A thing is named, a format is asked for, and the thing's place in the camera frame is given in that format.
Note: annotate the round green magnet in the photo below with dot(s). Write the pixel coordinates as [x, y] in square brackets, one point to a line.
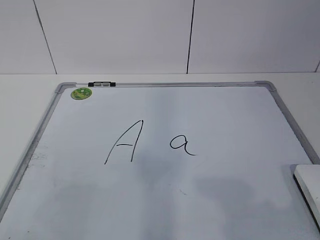
[81, 93]

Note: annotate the black hanger clip on frame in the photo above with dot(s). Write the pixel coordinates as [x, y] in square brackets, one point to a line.
[101, 84]

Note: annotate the white board with grey frame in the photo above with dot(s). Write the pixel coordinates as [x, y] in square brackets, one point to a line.
[162, 161]

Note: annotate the white board eraser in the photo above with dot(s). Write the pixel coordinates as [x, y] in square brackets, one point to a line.
[307, 177]

